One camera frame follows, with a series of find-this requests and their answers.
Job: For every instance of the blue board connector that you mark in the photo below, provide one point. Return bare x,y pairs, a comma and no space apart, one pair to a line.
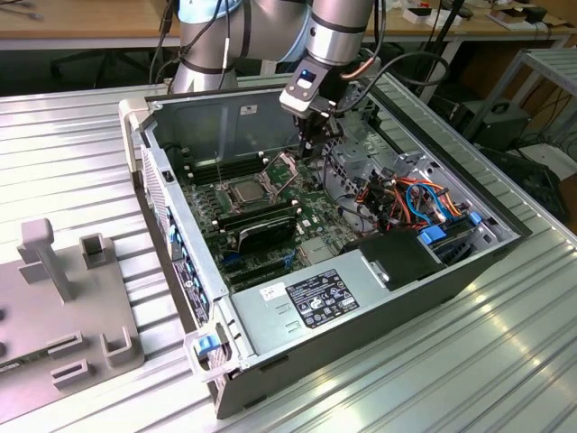
231,260

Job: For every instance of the white case label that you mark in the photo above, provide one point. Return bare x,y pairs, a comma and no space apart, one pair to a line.
247,108

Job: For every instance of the wooden desk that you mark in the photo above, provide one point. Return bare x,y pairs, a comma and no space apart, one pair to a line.
27,27

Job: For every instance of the small white box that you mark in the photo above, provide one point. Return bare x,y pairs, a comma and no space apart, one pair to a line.
417,14

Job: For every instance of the grey parts rack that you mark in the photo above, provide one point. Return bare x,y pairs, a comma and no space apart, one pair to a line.
67,325

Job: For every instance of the silver CPU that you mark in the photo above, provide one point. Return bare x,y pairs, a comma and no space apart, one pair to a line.
245,193

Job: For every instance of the brown cardboard tray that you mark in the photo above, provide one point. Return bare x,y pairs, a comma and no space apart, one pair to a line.
507,17

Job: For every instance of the black graphics card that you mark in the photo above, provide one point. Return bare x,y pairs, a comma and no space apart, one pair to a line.
266,234

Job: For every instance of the small blue clip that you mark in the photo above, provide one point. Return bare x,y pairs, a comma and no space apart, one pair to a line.
473,218

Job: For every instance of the black plastic shroud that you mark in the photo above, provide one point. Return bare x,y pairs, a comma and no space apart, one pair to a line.
396,259

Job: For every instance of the silver power supply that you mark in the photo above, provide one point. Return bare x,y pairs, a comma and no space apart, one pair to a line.
266,329

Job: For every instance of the black expansion slot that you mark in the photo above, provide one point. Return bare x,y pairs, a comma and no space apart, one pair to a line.
259,278
252,267

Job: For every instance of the grey slatted metal table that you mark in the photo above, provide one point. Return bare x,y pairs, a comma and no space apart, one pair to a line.
556,61

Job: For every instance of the silver chipset heatsink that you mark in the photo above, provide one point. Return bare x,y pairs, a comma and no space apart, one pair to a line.
315,250

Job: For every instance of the blue disk carrier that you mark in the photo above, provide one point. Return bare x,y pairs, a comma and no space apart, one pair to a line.
432,236

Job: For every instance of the black equipment box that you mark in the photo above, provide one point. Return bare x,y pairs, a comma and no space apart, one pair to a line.
500,126

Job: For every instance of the green motherboard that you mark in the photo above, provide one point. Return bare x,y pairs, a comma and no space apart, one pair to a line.
315,212

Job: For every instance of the CPU socket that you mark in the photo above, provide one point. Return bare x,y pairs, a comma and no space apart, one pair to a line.
225,200

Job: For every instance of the blue case latch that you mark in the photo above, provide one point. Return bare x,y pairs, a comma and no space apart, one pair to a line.
205,346

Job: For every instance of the white camera on black bracket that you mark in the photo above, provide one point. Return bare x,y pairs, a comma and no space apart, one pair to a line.
295,101

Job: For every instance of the blue retention clip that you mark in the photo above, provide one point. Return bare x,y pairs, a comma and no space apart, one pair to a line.
171,234

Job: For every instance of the silver drive cage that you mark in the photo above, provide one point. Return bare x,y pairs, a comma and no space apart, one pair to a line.
360,155

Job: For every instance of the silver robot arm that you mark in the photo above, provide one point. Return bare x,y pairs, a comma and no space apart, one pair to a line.
338,40

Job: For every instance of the green RAM stick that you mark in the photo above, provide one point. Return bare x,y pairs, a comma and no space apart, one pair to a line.
22,362

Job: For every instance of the grey PC case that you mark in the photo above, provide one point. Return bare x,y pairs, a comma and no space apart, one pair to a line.
405,315

